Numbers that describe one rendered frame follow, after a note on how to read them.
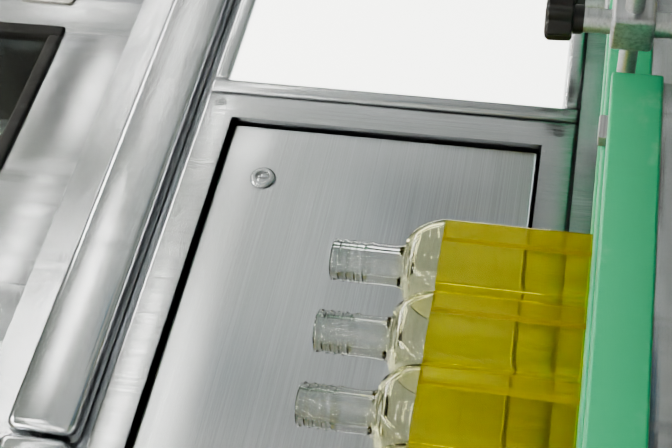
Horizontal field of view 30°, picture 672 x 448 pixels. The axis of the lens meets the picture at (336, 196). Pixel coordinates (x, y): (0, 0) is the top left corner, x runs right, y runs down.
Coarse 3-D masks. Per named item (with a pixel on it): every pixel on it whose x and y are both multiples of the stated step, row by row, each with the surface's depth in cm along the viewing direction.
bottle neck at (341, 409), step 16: (304, 384) 81; (320, 384) 81; (304, 400) 80; (320, 400) 80; (336, 400) 80; (352, 400) 80; (368, 400) 80; (304, 416) 80; (320, 416) 80; (336, 416) 80; (352, 416) 79; (352, 432) 80
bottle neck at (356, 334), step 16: (320, 320) 84; (336, 320) 84; (352, 320) 83; (368, 320) 84; (384, 320) 83; (320, 336) 84; (336, 336) 83; (352, 336) 83; (368, 336) 83; (336, 352) 84; (352, 352) 83; (368, 352) 83
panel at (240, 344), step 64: (256, 0) 124; (576, 64) 115; (256, 128) 114; (320, 128) 113; (384, 128) 112; (448, 128) 111; (512, 128) 111; (576, 128) 110; (192, 192) 109; (256, 192) 109; (320, 192) 108; (384, 192) 108; (448, 192) 107; (512, 192) 107; (192, 256) 106; (256, 256) 105; (320, 256) 104; (192, 320) 101; (256, 320) 101; (128, 384) 97; (192, 384) 97; (256, 384) 97
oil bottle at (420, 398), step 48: (384, 384) 79; (432, 384) 78; (480, 384) 78; (528, 384) 78; (576, 384) 78; (384, 432) 77; (432, 432) 76; (480, 432) 76; (528, 432) 76; (576, 432) 76
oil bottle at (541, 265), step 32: (448, 224) 86; (480, 224) 86; (416, 256) 85; (448, 256) 84; (480, 256) 84; (512, 256) 84; (544, 256) 84; (576, 256) 83; (416, 288) 84; (448, 288) 83; (480, 288) 83; (512, 288) 82; (544, 288) 82; (576, 288) 82
